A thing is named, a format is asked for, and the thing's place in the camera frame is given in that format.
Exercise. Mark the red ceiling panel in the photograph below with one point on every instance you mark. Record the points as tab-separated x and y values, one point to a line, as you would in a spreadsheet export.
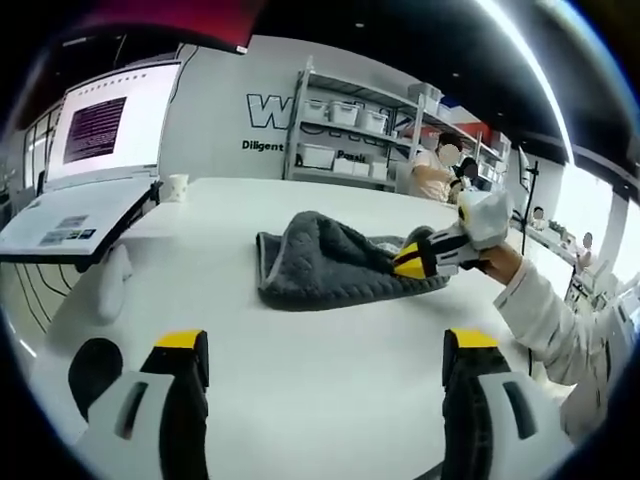
165	20

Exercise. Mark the black pole stand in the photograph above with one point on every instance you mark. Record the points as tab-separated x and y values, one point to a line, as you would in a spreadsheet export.
531	190

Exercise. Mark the grey fluffy towel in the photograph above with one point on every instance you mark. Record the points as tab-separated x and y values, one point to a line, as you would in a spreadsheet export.
325	265

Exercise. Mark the white ceiling light strip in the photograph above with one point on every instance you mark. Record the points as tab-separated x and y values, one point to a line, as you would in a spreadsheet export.
540	75

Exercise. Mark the group of white storage bins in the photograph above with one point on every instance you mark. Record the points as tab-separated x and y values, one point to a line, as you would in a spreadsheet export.
345	112

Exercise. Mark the grey metal storage shelf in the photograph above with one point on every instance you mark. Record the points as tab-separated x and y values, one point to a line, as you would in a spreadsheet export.
345	140
490	150

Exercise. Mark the white paper cup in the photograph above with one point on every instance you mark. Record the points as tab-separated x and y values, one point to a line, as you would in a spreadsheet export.
179	187

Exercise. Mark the white cloth bundle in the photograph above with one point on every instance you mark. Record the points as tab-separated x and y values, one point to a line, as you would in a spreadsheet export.
115	285

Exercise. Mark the black rounded object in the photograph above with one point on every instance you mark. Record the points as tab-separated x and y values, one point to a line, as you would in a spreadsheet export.
95	375

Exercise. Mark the person's right hand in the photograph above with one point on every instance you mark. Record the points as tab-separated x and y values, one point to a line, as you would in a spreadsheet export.
502	262

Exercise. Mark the white laptop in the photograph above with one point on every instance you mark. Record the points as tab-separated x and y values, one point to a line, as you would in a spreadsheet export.
100	220

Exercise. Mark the white machine cabinet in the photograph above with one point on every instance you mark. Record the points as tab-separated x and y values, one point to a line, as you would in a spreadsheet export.
622	320

